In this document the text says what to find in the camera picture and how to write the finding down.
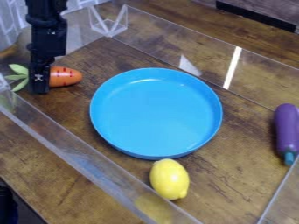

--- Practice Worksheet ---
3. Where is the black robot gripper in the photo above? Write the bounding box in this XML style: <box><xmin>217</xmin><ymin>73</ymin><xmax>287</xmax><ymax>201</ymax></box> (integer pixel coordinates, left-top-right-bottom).
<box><xmin>25</xmin><ymin>0</ymin><xmax>68</xmax><ymax>94</ymax></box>

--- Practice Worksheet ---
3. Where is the orange toy carrot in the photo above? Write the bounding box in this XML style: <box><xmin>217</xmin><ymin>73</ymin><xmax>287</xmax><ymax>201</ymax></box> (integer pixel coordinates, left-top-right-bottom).
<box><xmin>4</xmin><ymin>64</ymin><xmax>82</xmax><ymax>92</ymax></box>

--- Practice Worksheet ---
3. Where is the blue round plate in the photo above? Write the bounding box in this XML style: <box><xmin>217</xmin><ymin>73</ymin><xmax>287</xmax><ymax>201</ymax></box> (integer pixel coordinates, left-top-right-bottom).
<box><xmin>89</xmin><ymin>68</ymin><xmax>223</xmax><ymax>160</ymax></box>

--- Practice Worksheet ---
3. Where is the yellow toy lemon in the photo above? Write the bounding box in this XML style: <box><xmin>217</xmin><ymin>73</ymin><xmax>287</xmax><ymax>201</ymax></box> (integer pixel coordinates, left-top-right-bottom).
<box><xmin>149</xmin><ymin>158</ymin><xmax>189</xmax><ymax>200</ymax></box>

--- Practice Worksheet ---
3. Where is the purple toy eggplant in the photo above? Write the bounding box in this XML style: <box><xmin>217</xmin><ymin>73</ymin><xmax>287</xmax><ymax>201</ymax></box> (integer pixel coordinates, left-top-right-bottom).
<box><xmin>275</xmin><ymin>103</ymin><xmax>299</xmax><ymax>165</ymax></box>

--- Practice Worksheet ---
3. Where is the clear acrylic enclosure wall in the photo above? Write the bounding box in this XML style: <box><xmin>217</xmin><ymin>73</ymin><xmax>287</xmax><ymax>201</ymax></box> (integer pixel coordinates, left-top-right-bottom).
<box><xmin>0</xmin><ymin>0</ymin><xmax>299</xmax><ymax>224</ymax></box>

